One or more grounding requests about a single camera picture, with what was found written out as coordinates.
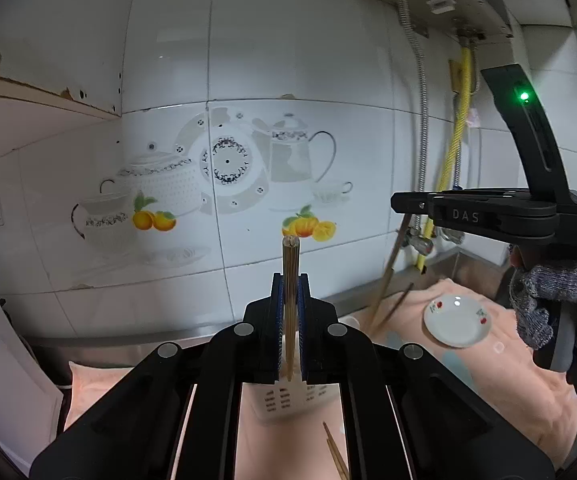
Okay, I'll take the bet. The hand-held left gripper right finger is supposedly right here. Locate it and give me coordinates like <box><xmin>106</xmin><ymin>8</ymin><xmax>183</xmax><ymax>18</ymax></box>
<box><xmin>297</xmin><ymin>273</ymin><xmax>555</xmax><ymax>480</ymax></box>

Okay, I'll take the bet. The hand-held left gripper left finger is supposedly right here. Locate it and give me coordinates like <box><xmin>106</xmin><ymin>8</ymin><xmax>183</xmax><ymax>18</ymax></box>
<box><xmin>29</xmin><ymin>273</ymin><xmax>286</xmax><ymax>480</ymax></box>

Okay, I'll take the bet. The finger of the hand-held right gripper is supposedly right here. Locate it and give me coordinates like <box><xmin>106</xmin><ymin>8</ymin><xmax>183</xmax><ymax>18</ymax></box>
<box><xmin>391</xmin><ymin>188</ymin><xmax>532</xmax><ymax>221</ymax></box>

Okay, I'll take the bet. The cream plastic utensil holder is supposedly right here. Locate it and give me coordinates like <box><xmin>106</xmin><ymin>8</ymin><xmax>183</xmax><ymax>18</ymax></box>
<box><xmin>246</xmin><ymin>314</ymin><xmax>364</xmax><ymax>427</ymax></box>

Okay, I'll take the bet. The dark-tipped wooden chopstick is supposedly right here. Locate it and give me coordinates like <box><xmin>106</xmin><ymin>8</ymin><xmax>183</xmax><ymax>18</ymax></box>
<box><xmin>281</xmin><ymin>236</ymin><xmax>301</xmax><ymax>386</ymax></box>

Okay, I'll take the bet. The metal pipe valve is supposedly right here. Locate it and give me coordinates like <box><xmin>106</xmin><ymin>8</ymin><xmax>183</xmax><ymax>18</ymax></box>
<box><xmin>401</xmin><ymin>227</ymin><xmax>437</xmax><ymax>256</ymax></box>

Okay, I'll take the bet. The white plate with red print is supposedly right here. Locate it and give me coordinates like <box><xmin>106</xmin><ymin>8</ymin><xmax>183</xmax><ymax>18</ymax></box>
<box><xmin>423</xmin><ymin>295</ymin><xmax>490</xmax><ymax>349</ymax></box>

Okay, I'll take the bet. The peach printed towel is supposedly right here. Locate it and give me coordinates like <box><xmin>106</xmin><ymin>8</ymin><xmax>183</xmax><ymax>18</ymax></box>
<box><xmin>63</xmin><ymin>277</ymin><xmax>577</xmax><ymax>480</ymax></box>

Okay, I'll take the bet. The yellow gas hose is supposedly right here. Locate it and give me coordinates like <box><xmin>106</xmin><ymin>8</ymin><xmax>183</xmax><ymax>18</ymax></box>
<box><xmin>416</xmin><ymin>46</ymin><xmax>477</xmax><ymax>273</ymax></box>

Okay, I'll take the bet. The corrugated metal hose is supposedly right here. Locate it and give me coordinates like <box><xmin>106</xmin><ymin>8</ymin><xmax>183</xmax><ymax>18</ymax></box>
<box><xmin>395</xmin><ymin>0</ymin><xmax>430</xmax><ymax>193</ymax></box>

